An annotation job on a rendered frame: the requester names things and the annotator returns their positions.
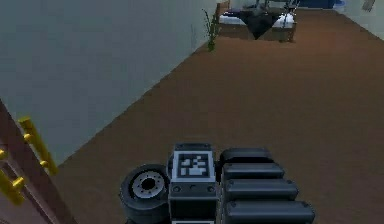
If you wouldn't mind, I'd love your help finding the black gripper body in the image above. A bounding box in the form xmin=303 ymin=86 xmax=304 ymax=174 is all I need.
xmin=118 ymin=163 xmax=172 ymax=224

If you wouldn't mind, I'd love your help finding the brown room door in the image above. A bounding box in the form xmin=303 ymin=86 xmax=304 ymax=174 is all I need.
xmin=0 ymin=99 xmax=78 ymax=224

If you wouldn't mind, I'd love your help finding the green house plant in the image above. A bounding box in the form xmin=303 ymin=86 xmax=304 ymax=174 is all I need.
xmin=201 ymin=8 xmax=221 ymax=53

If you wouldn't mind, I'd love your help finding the black blanket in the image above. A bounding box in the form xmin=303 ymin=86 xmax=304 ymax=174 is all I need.
xmin=222 ymin=7 xmax=292 ymax=41

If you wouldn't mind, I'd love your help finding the wooden bed with white sheet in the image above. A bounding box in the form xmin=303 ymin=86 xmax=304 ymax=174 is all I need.
xmin=215 ymin=0 xmax=298 ymax=44

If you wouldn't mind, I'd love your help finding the yellow door handle bar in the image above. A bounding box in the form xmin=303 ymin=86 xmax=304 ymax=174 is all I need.
xmin=17 ymin=115 xmax=60 ymax=176
xmin=0 ymin=149 xmax=26 ymax=206

